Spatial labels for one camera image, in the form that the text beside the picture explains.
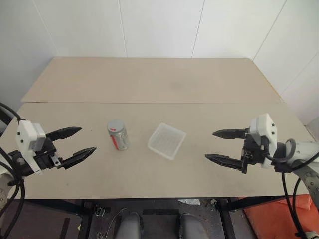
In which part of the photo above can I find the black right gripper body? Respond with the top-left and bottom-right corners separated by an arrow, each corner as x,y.
240,127 -> 272,175

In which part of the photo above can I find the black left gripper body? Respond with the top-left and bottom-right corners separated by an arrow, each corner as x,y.
34,138 -> 63,172

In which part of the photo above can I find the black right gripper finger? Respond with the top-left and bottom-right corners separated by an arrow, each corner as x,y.
204,154 -> 246,173
212,128 -> 250,141

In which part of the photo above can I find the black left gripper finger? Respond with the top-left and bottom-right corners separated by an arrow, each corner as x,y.
60,146 -> 98,171
46,126 -> 83,142

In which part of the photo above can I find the white lid with red label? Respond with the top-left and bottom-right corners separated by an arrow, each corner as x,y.
107,119 -> 125,133

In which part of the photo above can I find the clear plastic tray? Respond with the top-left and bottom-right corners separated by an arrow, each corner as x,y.
147,122 -> 187,161

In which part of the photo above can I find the crumpled white scrap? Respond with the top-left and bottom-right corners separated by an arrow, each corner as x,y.
177,198 -> 201,205

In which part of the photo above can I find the orange cloth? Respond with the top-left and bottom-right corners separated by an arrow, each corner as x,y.
243,193 -> 319,239

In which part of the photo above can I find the dark rounded grey shape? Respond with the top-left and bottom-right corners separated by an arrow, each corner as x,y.
177,212 -> 205,239
116,212 -> 145,239

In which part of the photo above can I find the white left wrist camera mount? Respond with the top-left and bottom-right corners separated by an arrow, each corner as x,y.
15,120 -> 47,175

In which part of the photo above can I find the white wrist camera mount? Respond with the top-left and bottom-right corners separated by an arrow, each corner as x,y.
249,113 -> 278,170
15,120 -> 47,175

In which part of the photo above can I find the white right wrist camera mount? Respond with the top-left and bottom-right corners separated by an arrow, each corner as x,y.
249,113 -> 278,170

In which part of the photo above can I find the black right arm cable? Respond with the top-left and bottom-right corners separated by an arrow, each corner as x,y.
263,138 -> 319,239

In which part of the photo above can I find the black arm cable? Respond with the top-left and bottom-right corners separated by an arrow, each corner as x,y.
263,138 -> 319,239
0,102 -> 26,239

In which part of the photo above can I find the small metal bracket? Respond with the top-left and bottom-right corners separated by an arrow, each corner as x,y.
95,206 -> 111,217

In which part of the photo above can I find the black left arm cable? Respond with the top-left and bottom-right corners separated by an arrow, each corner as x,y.
0,102 -> 26,239

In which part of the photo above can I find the black metal table frame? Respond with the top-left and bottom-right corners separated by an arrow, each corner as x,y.
0,196 -> 319,239

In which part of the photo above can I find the thin grey wire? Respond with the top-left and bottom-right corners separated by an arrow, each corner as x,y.
104,208 -> 131,239

